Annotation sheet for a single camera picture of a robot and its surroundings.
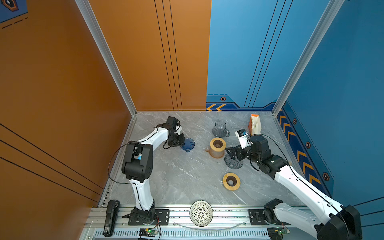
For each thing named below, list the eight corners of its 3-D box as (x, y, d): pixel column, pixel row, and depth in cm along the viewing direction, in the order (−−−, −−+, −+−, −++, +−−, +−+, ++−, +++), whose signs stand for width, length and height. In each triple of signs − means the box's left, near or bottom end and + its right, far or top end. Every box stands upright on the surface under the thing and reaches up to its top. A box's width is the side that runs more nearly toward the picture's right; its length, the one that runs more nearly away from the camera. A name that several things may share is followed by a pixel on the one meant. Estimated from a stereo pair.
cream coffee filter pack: (248, 138, 107) (253, 128, 97) (245, 124, 115) (249, 114, 106) (258, 138, 107) (263, 128, 97) (253, 124, 115) (258, 114, 105)
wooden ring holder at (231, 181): (223, 190, 84) (224, 189, 81) (221, 174, 90) (222, 172, 87) (240, 190, 83) (241, 189, 81) (237, 174, 89) (238, 172, 87)
